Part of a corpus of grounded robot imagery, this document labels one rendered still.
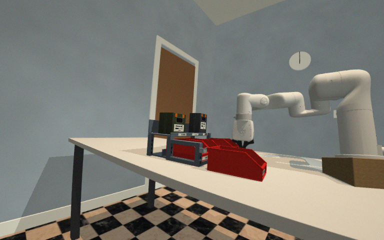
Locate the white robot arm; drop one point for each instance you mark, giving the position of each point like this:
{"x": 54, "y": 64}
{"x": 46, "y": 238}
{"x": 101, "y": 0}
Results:
{"x": 356, "y": 127}

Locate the grey metal shelf rack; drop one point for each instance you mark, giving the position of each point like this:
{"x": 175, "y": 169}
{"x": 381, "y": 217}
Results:
{"x": 167, "y": 153}

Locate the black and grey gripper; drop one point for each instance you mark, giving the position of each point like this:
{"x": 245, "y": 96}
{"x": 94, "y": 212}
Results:
{"x": 243, "y": 130}

